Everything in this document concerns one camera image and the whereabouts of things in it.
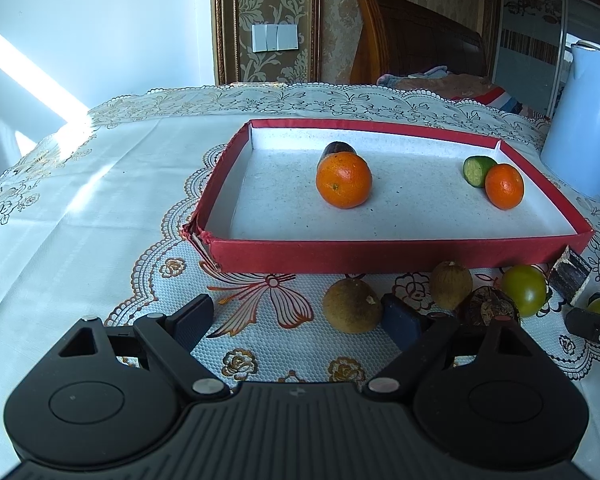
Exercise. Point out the gold framed wallpaper panel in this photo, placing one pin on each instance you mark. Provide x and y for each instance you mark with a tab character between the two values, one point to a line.
265	0

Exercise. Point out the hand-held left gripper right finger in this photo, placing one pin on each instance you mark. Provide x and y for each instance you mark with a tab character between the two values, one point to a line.
400	320

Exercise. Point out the white wall switch panel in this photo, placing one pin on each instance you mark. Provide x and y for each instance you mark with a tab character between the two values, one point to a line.
276	38

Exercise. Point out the light blue cloth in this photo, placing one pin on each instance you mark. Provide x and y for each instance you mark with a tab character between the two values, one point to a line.
430	72

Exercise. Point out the green cucumber piece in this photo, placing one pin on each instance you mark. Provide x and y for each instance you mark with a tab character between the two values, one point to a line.
475	170

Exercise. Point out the small orange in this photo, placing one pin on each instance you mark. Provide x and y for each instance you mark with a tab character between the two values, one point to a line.
504	187

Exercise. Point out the small eggplant piece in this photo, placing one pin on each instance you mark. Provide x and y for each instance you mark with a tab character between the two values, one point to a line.
569	274

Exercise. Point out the large orange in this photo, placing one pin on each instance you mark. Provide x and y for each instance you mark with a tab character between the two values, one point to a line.
344	180

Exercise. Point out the cream lace tablecloth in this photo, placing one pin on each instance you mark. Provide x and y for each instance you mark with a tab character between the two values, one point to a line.
105	200

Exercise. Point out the dark brown patchy fruit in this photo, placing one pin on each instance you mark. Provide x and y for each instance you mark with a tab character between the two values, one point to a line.
490	305

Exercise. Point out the brown wooden headboard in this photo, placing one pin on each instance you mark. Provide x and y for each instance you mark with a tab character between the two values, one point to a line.
410	40

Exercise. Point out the wardrobe with sliding doors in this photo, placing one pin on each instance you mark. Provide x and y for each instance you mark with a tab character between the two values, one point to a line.
525	35

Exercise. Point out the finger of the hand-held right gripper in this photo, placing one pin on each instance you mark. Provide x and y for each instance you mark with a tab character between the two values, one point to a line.
592	327

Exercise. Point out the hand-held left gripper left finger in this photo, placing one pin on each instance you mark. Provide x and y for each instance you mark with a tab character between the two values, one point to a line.
192	322

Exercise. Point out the peach patterned blanket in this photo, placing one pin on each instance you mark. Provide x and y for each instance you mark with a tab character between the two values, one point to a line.
430	81

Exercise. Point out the brown round fruit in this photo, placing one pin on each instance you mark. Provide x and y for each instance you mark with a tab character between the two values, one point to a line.
450	285
350	306

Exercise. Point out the red shallow cardboard box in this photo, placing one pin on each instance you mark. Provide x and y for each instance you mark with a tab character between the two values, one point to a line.
420	210

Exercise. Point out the large eggplant piece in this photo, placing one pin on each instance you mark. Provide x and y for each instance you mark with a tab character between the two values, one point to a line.
337	148

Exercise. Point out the light blue electric kettle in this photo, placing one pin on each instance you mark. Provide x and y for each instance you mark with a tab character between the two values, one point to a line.
585	125

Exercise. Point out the striped blanket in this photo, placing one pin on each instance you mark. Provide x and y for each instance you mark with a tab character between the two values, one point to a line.
510	102

